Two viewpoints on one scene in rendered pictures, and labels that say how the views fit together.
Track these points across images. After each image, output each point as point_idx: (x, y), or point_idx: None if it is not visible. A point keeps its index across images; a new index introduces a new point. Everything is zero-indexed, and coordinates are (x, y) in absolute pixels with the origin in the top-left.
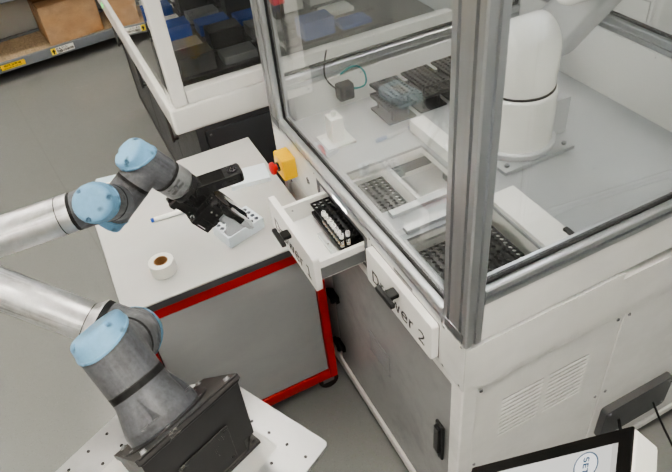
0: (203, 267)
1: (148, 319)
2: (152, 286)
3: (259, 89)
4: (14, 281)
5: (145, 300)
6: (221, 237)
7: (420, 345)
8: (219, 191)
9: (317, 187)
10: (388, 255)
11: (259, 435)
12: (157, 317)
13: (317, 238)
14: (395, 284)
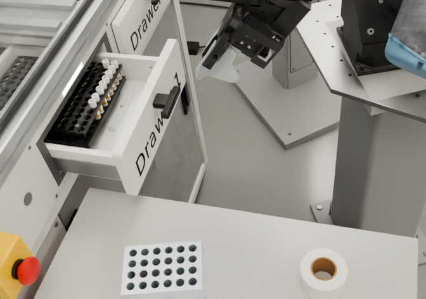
0: (264, 244)
1: (403, 9)
2: (354, 262)
3: None
4: None
5: (376, 242)
6: (203, 268)
7: None
8: (219, 32)
9: (43, 156)
10: None
11: (333, 35)
12: (387, 45)
13: (118, 129)
14: None
